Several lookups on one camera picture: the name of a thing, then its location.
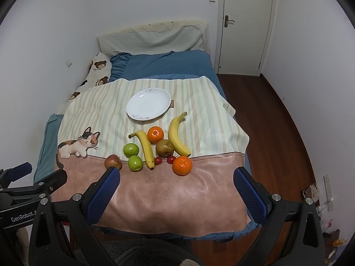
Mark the orange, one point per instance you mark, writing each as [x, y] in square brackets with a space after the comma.
[182, 165]
[155, 134]

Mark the door handle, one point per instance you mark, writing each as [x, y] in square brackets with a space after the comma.
[228, 21]

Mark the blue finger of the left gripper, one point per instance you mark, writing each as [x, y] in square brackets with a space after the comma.
[54, 181]
[13, 174]

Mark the yellow banana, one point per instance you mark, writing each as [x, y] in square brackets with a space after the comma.
[173, 136]
[146, 146]

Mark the wall socket left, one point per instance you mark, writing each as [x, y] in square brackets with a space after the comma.
[68, 63]

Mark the blue quilt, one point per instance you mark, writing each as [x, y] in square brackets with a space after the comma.
[165, 66]

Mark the green apple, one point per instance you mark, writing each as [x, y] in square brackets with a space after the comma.
[130, 149]
[135, 163]

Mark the brown pear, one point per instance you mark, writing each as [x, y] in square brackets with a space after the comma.
[164, 148]

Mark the white ceramic plate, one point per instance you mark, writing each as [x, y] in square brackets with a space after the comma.
[148, 104]

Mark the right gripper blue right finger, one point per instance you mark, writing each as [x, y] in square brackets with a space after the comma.
[266, 211]

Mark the teal bed sheet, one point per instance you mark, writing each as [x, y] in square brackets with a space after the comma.
[46, 163]

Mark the white door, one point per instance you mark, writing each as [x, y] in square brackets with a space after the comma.
[243, 45]

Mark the white power strip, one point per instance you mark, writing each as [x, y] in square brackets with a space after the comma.
[328, 192]

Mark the cherry tomato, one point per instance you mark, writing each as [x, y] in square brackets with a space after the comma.
[158, 160]
[170, 159]

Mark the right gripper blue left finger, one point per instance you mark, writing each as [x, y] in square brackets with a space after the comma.
[84, 210]

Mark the grey white pillow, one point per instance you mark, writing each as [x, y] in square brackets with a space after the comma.
[186, 38]

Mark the bear print pillow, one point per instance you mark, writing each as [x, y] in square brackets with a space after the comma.
[99, 74]

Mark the red apple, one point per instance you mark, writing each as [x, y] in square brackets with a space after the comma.
[113, 161]

